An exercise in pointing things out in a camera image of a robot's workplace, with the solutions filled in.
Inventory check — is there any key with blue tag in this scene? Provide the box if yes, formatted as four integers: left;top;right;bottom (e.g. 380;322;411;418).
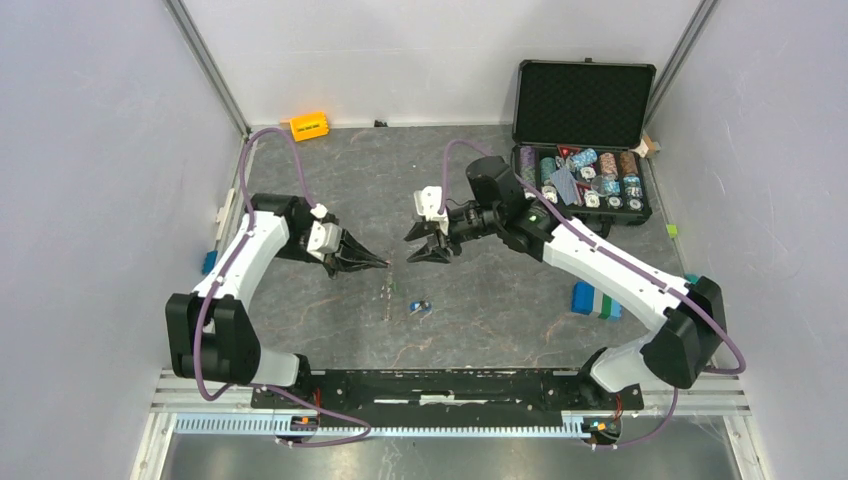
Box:
409;300;432;315

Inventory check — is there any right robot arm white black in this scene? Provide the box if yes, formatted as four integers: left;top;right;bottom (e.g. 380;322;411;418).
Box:
406;156;728;408

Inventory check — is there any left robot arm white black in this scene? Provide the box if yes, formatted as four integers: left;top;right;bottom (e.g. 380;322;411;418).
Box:
165;194;388;408

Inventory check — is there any orange toothed block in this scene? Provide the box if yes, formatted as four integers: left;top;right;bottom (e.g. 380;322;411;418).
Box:
289;111;330;142

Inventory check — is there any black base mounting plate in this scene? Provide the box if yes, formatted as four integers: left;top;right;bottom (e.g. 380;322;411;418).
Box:
291;368;644;428

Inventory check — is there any playing card deck blue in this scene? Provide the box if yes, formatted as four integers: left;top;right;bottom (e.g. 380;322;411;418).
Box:
550;168;582;206

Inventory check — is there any blue green white brick stack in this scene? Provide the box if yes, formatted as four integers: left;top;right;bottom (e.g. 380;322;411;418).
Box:
570;281;623;321

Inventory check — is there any black poker chip case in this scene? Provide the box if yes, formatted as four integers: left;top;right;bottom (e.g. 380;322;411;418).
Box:
511;59;656;236

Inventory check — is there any wooden block behind case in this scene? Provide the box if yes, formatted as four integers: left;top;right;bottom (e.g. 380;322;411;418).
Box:
634;132;662;159

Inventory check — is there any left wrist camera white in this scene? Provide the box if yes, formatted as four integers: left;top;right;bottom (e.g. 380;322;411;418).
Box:
306;203;343;262

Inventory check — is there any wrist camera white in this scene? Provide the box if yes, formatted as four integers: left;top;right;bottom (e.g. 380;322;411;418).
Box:
306;203;343;262
413;186;449;228

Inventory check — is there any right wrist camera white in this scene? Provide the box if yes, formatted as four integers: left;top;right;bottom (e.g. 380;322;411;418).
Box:
413;186;449;228

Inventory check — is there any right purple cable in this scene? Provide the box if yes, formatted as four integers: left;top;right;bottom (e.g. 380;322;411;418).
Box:
440;139;748;452

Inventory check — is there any purple cable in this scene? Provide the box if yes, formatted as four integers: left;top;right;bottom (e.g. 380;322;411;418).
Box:
192;127;372;449
440;139;748;452

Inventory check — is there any blue cube left rail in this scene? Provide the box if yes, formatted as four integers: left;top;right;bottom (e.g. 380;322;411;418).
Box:
201;250;218;276

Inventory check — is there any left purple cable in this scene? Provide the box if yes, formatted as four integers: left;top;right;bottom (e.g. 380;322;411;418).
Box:
192;127;372;449

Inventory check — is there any white toothed cable rail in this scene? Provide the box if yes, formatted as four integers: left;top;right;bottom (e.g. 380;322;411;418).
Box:
173;413;598;439

